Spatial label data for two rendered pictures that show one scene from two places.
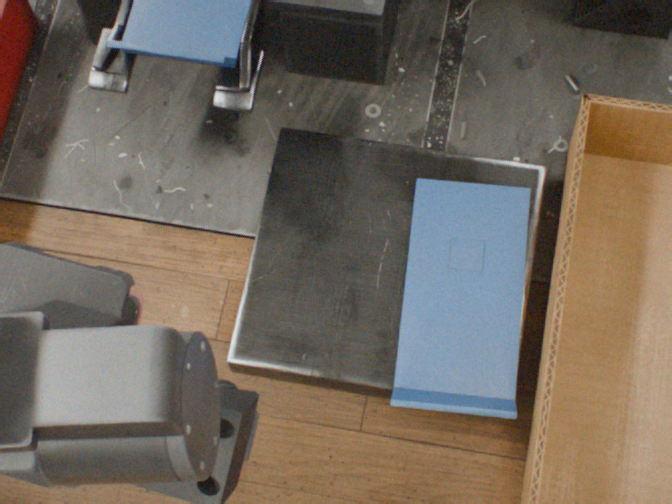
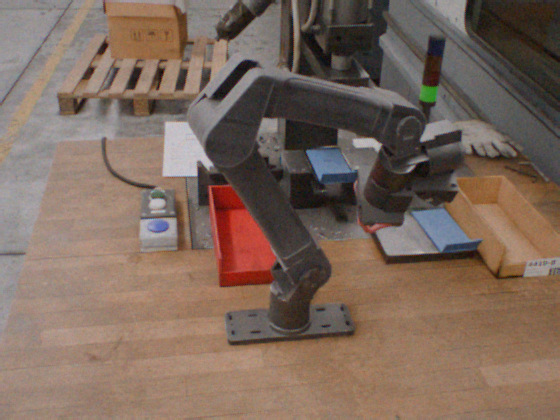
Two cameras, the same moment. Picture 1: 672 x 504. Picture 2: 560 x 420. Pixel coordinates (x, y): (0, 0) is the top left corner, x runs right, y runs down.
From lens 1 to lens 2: 0.87 m
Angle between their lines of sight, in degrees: 39
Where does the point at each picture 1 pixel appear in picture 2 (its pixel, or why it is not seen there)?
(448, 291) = (439, 230)
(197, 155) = (338, 225)
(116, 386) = (446, 127)
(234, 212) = (359, 234)
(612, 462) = (509, 258)
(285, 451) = (416, 277)
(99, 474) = (443, 158)
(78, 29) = not seen: hidden behind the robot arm
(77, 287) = not seen: hidden behind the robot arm
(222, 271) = (366, 246)
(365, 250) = (408, 228)
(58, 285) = not seen: hidden behind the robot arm
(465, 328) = (450, 235)
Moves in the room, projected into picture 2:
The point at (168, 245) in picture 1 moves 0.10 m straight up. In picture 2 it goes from (345, 243) to (349, 197)
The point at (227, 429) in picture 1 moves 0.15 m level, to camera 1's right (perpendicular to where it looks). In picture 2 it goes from (451, 174) to (524, 157)
